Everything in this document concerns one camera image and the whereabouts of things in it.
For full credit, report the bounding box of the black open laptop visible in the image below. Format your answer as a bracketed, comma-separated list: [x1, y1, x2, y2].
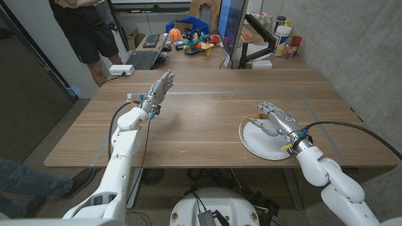
[124, 33, 169, 70]

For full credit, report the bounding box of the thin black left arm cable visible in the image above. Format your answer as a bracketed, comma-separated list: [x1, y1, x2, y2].
[126, 118, 152, 208]

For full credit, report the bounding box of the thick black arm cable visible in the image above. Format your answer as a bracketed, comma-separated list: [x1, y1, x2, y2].
[301, 121, 402, 161]
[107, 100, 142, 163]

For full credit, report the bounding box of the cardboard arch panel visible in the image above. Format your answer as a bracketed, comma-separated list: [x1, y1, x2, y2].
[188, 0, 222, 23]

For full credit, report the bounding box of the stack of snack boxes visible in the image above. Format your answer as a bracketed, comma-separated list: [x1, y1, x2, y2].
[240, 24, 264, 43]

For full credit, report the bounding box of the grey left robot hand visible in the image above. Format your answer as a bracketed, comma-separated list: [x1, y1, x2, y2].
[141, 69, 176, 116]

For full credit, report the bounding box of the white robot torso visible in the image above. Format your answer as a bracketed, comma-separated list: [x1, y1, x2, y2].
[169, 187, 261, 226]

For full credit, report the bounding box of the grey metal table leg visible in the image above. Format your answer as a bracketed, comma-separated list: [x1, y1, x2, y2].
[127, 168, 144, 210]
[281, 166, 304, 210]

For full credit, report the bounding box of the person in black clothes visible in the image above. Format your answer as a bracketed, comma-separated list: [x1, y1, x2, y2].
[48, 0, 124, 87]

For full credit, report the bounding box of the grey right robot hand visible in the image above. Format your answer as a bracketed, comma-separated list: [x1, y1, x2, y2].
[249, 100, 312, 154]

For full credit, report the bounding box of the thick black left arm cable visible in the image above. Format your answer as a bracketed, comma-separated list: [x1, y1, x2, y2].
[107, 100, 142, 163]

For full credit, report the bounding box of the round black floor fan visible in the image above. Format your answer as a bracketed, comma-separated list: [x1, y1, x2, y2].
[140, 168, 165, 186]

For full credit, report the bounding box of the small open cardboard box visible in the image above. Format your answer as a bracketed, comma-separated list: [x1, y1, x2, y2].
[127, 27, 146, 50]

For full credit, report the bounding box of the clear glass jar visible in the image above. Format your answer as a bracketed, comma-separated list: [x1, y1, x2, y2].
[283, 42, 298, 60]

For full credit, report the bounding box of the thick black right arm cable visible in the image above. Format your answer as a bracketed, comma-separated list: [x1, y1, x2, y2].
[301, 121, 402, 161]

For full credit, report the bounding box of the person in blue jeans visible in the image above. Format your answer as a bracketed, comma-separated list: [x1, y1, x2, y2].
[0, 158, 95, 219]

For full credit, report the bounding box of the grey finned box on torso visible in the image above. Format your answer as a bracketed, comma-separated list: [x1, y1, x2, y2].
[197, 209, 217, 226]

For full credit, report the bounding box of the blue plastic bin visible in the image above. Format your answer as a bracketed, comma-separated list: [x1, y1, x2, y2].
[165, 15, 210, 35]

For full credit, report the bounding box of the large computer monitor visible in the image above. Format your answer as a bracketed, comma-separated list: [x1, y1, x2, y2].
[217, 0, 249, 69]

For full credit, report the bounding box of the colourful toy airplane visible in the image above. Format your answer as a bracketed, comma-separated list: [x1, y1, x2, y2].
[182, 30, 215, 57]

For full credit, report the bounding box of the white wipes canister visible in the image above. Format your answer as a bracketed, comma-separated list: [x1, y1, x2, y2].
[272, 25, 292, 57]

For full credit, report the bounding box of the small orange basketball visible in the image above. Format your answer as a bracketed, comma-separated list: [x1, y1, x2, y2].
[168, 28, 182, 41]

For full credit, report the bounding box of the black computer keyboard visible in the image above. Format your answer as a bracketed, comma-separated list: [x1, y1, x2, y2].
[143, 33, 160, 48]

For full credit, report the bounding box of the white paper plate gold rim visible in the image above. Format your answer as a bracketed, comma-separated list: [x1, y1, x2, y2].
[238, 112, 295, 161]

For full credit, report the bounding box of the flat white box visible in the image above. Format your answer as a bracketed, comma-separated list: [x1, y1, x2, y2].
[251, 60, 273, 70]

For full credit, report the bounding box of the red plastic cup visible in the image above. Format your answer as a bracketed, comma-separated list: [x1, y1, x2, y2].
[290, 35, 303, 55]

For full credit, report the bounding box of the white power strip box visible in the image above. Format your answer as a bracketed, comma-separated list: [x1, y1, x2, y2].
[109, 64, 135, 77]

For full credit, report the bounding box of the jar with dark lid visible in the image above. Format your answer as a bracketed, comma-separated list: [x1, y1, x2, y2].
[274, 16, 287, 32]

